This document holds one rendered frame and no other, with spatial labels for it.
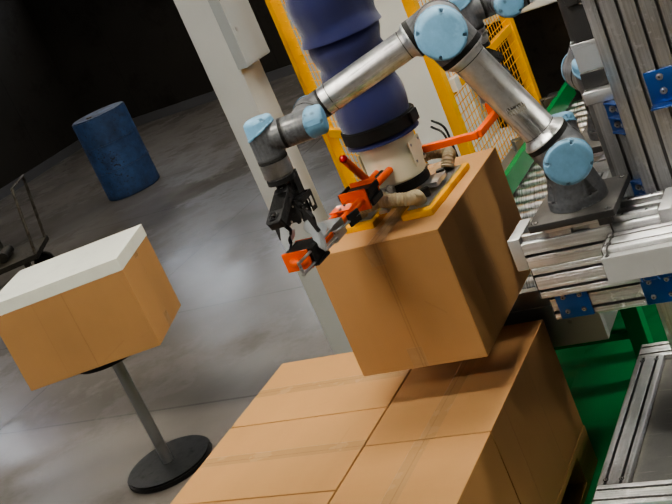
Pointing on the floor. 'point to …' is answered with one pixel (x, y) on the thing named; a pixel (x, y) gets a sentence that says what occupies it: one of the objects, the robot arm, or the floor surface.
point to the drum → (116, 151)
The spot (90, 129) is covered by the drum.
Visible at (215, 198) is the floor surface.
